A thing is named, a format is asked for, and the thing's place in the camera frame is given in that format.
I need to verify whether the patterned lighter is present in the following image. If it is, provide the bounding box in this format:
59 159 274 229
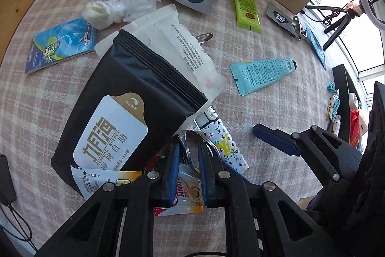
196 106 249 175

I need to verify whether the black seafood wipes pouch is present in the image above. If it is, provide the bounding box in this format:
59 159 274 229
51 30 207 191

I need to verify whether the light blue cream tube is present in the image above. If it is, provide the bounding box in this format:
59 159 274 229
230 59 297 97

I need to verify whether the green tube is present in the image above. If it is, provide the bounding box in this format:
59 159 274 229
234 0 262 34

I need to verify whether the coffee sachet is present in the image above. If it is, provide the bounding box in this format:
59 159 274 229
154 163 204 217

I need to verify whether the black pen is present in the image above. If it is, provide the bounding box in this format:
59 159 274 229
326 121 334 132

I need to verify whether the wooden clothespin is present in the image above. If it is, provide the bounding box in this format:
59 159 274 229
326 96 335 121

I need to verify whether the teal clothespin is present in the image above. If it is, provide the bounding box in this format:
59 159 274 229
331 95 341 121
327 81 337 95

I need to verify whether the red bag with qr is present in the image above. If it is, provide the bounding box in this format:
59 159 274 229
349 110 360 148

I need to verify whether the white tape roll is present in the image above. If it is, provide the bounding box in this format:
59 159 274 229
348 92 359 111

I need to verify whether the black storage tray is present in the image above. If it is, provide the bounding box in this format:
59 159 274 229
332 64 360 144

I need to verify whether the blue wet wipes pack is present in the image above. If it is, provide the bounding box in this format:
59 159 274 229
300 16 326 70

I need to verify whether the white paper pouch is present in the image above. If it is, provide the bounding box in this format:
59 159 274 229
94 3 227 103

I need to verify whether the grey sachet right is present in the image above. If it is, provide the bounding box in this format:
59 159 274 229
266 3 298 37

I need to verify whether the black tripod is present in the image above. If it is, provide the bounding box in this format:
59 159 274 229
305 5 357 52

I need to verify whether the crumpled clear plastic bag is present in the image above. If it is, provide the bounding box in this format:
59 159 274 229
81 0 160 30

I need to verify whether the blue cartoon card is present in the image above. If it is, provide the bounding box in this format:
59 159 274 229
25 18 97 74

